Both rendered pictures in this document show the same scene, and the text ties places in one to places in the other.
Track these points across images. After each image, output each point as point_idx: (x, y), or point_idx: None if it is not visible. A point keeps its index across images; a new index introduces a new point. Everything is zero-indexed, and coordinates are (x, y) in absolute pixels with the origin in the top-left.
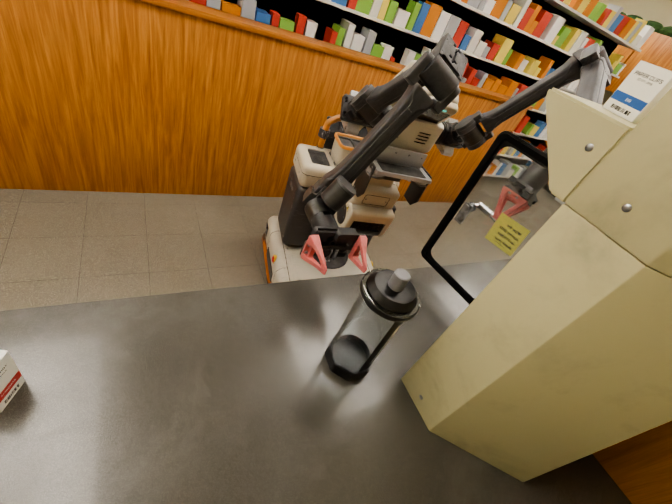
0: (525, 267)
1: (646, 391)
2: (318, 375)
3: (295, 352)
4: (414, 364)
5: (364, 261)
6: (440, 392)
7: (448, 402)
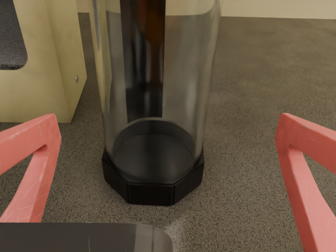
0: None
1: None
2: (224, 155)
3: (265, 198)
4: (61, 76)
5: (38, 124)
6: (72, 30)
7: (75, 20)
